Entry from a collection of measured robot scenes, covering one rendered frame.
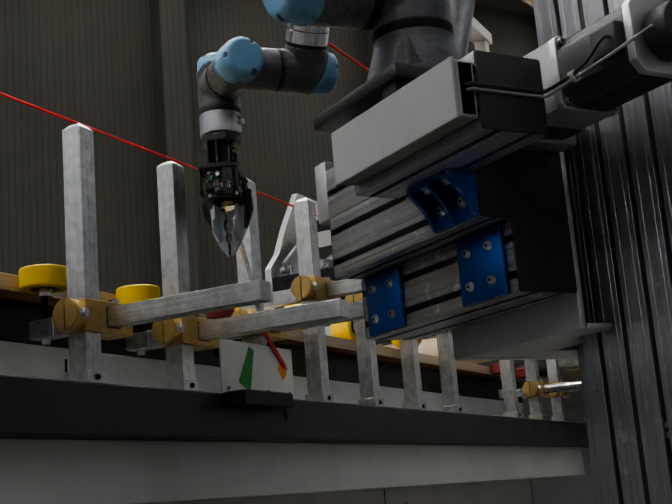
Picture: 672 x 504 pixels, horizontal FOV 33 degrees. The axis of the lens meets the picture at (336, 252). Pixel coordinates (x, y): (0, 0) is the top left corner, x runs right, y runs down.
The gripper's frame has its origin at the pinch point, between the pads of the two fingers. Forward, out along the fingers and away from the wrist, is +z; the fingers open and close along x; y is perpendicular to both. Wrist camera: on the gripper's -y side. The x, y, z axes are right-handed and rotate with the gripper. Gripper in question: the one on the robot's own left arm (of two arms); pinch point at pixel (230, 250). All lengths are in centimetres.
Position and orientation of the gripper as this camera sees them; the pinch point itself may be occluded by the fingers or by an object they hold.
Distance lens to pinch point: 201.4
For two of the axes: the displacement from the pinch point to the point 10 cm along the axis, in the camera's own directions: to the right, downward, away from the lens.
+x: 9.9, -1.0, -1.1
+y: -1.3, -2.0, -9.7
